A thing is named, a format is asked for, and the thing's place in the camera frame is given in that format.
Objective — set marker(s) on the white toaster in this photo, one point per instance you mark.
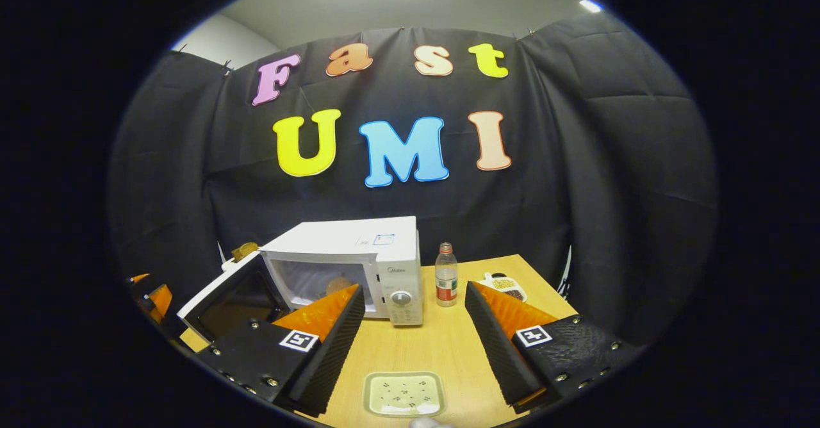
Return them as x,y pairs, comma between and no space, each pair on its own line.
234,263

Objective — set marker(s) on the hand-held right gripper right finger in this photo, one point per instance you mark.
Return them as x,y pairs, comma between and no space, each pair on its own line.
496,351

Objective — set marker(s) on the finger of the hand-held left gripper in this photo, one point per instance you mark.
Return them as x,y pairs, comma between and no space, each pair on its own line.
160,300
138,279

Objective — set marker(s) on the black backdrop cloth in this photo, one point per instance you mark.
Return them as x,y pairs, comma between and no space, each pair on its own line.
576,191

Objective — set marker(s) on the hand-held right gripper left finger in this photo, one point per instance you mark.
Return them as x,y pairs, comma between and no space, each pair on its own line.
336,351

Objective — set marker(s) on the round brown pastry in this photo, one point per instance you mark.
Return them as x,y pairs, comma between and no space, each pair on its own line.
336,286

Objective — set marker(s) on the white microwave oven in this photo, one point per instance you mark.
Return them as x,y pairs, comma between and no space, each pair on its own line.
346,236

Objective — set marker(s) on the pale green square plate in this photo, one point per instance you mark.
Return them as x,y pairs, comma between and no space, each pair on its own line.
403,393

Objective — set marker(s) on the white divided dish of grains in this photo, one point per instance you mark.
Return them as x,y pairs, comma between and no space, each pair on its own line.
506,285

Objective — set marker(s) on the ceiling light panel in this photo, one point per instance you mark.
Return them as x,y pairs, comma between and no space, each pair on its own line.
590,6

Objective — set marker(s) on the clear bottle with red label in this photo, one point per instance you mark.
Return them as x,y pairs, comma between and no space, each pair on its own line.
446,280

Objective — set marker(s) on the brown bread slice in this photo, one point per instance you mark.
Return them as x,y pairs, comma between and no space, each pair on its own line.
245,250

